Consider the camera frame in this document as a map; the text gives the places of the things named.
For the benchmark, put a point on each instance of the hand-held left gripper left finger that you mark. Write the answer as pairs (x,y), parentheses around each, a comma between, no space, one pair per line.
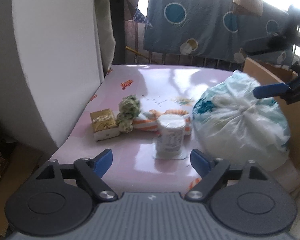
(103,162)

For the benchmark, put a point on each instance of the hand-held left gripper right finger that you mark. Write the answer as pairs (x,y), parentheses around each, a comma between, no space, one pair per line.
(200,162)

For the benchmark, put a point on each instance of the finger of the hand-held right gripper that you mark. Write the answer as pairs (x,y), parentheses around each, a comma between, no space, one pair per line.
(270,91)

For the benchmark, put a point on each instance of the white plastic wipes container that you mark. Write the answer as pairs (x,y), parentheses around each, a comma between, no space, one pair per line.
(170,137)

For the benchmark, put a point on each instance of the gold box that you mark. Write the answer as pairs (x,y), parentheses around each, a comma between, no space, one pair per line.
(103,122)

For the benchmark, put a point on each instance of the white green plastic bag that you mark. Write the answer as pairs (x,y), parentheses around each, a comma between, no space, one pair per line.
(240,130)

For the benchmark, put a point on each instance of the orange striped cloth toy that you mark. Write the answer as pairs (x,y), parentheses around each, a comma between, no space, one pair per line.
(145,123)

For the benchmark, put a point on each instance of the green scrunchie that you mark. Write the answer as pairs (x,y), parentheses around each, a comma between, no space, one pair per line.
(127,110)

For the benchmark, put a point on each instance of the scooter with black seat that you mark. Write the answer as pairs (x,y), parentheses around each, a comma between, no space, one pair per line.
(257,45)

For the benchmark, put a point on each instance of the blue bedsheet with circles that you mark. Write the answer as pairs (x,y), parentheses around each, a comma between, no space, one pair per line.
(202,30)

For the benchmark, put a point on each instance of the yellow stick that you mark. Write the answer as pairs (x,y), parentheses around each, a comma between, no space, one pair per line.
(137,52)

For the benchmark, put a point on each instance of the beige curtain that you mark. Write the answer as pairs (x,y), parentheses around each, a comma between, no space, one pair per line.
(103,30)

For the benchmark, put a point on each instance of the blue star-patterned cloth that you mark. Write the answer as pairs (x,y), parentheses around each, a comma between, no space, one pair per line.
(141,17)

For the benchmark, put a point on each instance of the dark door frame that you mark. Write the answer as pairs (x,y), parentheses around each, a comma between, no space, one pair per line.
(118,30)

